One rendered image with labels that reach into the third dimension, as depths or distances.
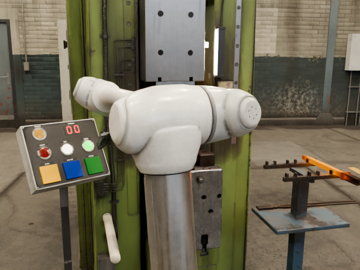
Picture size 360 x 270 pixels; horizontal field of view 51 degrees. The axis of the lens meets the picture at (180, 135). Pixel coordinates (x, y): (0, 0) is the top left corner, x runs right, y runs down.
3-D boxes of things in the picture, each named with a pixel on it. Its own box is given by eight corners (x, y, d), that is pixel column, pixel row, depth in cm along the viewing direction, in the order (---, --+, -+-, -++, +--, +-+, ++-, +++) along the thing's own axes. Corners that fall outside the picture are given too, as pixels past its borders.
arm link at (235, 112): (224, 85, 97) (177, 88, 90) (272, 80, 81) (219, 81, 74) (227, 137, 98) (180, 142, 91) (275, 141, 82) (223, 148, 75)
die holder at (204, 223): (220, 247, 207) (223, 169, 198) (152, 256, 197) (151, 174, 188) (190, 208, 260) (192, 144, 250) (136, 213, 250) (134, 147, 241)
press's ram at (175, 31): (219, 81, 194) (222, -2, 185) (145, 82, 184) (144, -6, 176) (195, 76, 233) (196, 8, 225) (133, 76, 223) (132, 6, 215)
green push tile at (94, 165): (104, 171, 171) (99, 155, 172) (89, 174, 166) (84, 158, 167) (102, 172, 172) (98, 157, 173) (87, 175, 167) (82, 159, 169)
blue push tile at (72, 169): (83, 175, 164) (79, 159, 166) (67, 179, 160) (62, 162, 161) (82, 176, 166) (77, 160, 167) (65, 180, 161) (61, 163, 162)
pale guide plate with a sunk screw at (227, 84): (232, 111, 212) (233, 81, 208) (217, 112, 210) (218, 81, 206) (230, 111, 214) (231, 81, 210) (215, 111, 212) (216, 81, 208)
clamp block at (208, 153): (215, 165, 203) (215, 154, 201) (200, 166, 200) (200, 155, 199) (207, 159, 214) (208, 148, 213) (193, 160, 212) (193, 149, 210)
